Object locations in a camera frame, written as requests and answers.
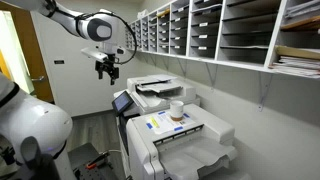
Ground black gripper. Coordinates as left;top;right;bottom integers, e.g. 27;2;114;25
94;54;120;86

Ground white mug with brown base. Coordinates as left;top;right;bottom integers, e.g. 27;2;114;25
169;100;185;122

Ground copier touchscreen panel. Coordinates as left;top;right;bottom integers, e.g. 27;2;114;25
111;90;135;117

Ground white multifunction copier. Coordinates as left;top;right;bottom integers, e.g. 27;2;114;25
112;73;202;174

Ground small white box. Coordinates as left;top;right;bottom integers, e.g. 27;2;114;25
136;8;150;20

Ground taped instruction sheet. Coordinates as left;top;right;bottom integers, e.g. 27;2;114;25
144;109;198;136

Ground brown wooden door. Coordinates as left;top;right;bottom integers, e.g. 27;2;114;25
0;1;55;104

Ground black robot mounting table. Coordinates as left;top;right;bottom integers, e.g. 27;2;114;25
67;142;119;180

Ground tan envelope stack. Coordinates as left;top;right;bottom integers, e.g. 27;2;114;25
156;7;171;18

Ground yellow panel behind doorway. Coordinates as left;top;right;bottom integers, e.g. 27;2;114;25
0;49;13;82

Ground white copier finisher unit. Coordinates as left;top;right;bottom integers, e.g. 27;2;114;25
125;103;253;180

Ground white mail slot shelf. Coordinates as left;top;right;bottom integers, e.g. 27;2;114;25
124;0;320;81

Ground manila folder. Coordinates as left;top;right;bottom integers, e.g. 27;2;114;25
274;44;320;61

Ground white paper stack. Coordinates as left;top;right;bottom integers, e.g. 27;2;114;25
267;54;320;80

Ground grey paper pile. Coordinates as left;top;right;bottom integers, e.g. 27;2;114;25
284;0;320;20

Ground silver door handle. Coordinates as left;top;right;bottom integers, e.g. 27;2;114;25
30;75;46;83

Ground metal shelf bracket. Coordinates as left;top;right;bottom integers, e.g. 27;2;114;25
176;58;189;79
256;72;275;113
203;62;220;93

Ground orange handled pliers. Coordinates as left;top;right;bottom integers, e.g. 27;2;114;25
85;150;111;171

